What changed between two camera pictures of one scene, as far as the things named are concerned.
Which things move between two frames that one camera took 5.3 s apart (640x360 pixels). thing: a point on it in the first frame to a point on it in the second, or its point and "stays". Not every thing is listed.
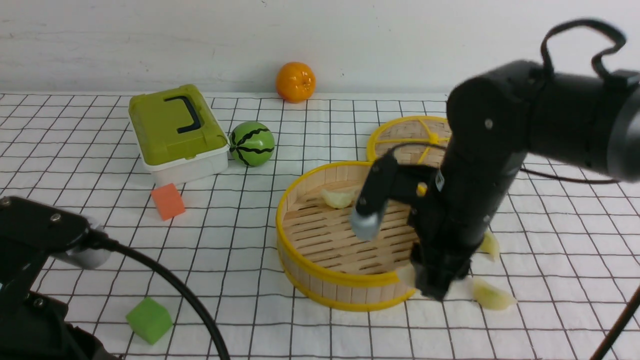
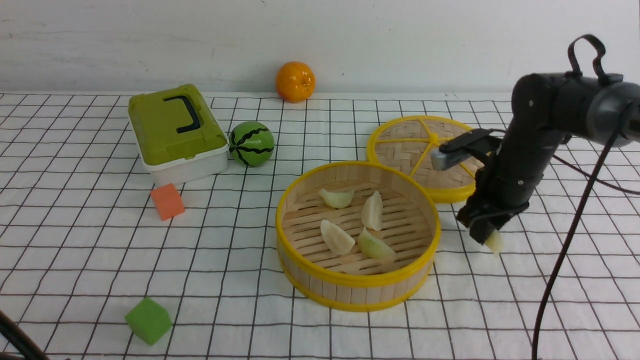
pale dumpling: [338, 200] stays
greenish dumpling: [491, 297] to [372, 247]
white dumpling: [405, 271] to [337, 240]
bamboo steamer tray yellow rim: [321, 257] stays
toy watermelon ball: [252, 144] stays
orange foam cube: [168, 201] stays
